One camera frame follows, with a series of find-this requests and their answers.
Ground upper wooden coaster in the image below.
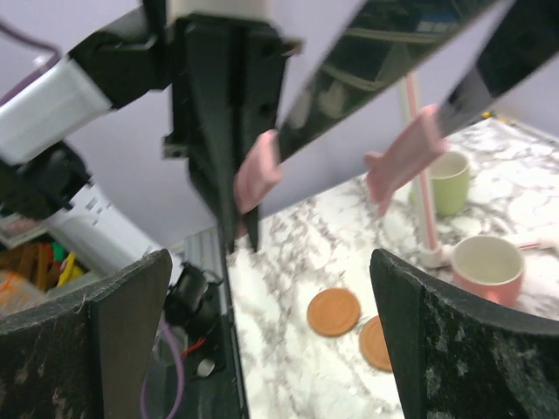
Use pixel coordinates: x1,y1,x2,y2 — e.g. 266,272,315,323
307,288,361,337

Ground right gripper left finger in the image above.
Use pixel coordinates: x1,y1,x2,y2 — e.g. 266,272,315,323
1,250,172,418

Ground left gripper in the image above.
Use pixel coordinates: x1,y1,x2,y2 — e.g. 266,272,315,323
168,14,301,253

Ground pink mug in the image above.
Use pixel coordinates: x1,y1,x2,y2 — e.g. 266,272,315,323
450,236,526,307

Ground white pvc pipe frame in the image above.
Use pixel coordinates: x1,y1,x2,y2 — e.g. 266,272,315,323
401,73,558,269

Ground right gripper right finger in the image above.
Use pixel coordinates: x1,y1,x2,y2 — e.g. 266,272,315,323
369,249,558,418

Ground lower wooden coaster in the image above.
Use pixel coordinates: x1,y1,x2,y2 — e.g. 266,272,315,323
359,316,392,373

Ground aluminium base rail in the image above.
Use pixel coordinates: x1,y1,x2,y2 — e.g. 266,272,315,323
181,227,250,418

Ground green mug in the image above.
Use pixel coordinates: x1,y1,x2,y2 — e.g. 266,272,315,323
429,151,470,216

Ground metal tongs pink tips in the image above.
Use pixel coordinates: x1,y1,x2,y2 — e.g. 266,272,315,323
232,0,559,217

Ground wooden coaster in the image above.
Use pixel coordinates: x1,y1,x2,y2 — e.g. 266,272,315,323
307,288,361,337
359,316,392,373

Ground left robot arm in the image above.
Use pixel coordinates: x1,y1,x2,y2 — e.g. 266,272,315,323
1,1,295,274

